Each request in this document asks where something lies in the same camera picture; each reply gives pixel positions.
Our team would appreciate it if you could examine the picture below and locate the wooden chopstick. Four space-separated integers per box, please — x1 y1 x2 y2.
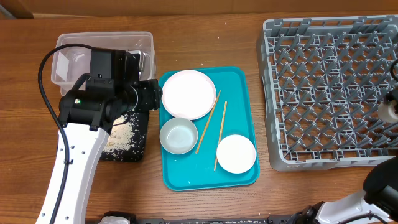
213 101 228 172
195 90 221 154

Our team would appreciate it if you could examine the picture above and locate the teal serving tray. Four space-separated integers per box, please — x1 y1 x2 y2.
162 67 260 191

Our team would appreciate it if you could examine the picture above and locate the grey dishwasher rack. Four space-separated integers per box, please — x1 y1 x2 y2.
257 15 397 171

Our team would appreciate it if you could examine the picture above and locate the cooked white rice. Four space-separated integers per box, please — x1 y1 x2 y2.
102 111 147 155

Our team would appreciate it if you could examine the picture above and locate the black waste tray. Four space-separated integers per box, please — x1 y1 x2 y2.
99 110 150 163

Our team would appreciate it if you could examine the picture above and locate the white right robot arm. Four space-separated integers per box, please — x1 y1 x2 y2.
286 157 397 224

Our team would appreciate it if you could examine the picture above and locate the white paper cup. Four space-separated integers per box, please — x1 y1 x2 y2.
377 100 398 123

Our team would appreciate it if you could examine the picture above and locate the grey bowl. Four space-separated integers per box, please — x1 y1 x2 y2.
159 118 198 155

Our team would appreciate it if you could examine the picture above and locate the clear plastic waste bin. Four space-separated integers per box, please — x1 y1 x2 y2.
51 31 156 95

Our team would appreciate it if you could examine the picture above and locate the pink round plate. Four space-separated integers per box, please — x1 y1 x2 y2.
162 70 217 120

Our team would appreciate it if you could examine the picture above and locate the black mounting rail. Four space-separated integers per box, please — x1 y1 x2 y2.
85 210 312 224

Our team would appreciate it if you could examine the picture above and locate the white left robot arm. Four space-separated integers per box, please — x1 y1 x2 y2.
37 45 162 223

